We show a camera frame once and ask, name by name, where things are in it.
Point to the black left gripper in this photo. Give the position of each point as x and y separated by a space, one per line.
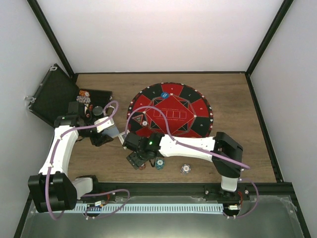
100 140

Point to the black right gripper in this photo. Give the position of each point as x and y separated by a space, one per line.
136 161

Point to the teal poker chip stack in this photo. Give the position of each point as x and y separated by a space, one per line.
159 164

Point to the blue patterned card deck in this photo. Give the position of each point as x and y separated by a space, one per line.
112 131

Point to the blue dealer button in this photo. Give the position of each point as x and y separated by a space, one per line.
164 95

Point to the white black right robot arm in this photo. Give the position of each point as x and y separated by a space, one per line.
223 151

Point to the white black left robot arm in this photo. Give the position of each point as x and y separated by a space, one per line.
51 189

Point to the white playing card box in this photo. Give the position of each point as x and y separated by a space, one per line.
122 137

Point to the blue white poker chip stack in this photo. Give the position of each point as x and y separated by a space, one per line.
185 169

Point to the grey striped chips in case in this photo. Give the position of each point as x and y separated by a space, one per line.
83 99

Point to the orange chip stack in case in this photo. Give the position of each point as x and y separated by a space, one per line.
84 93

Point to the round red black poker mat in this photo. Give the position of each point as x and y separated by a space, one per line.
185 113

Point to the black poker chip case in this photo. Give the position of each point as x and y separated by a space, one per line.
56 91

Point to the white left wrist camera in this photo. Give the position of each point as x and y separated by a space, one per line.
103 123

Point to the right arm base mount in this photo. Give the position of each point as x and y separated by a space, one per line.
221 195

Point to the light blue slotted cable duct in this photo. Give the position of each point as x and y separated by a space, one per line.
153 208

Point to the black aluminium frame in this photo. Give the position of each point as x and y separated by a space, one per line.
279 188

